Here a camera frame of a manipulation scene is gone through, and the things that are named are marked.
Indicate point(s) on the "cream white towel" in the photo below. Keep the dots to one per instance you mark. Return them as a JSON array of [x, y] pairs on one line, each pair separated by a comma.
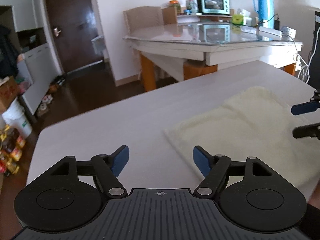
[[254, 123]]

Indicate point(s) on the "white dining table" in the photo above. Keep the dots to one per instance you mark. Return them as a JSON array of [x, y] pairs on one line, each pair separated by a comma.
[[189, 50]]

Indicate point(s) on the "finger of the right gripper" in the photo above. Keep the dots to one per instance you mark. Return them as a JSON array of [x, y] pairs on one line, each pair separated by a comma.
[[303, 108], [312, 131]]

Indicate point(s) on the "white power strip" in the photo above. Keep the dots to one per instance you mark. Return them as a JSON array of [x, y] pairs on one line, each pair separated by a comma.
[[283, 32]]

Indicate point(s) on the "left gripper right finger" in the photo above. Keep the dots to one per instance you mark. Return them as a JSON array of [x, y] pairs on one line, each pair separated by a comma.
[[215, 172]]

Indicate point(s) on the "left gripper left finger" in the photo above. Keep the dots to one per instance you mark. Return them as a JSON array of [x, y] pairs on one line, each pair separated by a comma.
[[107, 169]]

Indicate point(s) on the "beige quilted chair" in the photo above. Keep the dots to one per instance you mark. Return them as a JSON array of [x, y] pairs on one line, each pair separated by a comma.
[[142, 17]]

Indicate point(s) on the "dark brown door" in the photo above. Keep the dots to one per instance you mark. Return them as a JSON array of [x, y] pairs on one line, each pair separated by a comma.
[[73, 26]]

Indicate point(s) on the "green tissue box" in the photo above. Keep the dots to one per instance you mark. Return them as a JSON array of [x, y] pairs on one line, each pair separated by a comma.
[[238, 19]]

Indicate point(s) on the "white plastic bucket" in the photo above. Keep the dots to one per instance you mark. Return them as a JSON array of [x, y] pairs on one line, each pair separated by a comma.
[[15, 117]]

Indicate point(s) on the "teal toaster oven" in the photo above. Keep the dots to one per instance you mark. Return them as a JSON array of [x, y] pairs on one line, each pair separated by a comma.
[[214, 7]]

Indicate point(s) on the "blue thermos flask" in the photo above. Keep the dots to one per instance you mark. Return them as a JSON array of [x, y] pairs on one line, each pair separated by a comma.
[[265, 11]]

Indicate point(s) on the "grey white cabinet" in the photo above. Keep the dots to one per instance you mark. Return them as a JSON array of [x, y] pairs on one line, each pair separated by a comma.
[[37, 55]]

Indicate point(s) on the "cardboard box red print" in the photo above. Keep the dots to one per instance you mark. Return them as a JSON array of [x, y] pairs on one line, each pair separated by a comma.
[[9, 90]]

